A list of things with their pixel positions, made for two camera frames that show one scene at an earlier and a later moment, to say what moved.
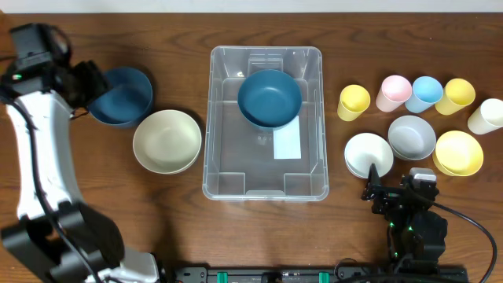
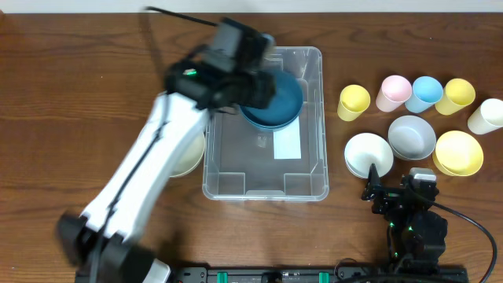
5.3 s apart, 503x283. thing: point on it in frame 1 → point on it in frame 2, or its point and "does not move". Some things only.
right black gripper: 387,196 does not move
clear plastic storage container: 266,128 does not move
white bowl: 365,149 does not move
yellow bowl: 458,153 does not move
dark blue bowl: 128,101 → 286,104
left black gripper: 89,81 → 258,90
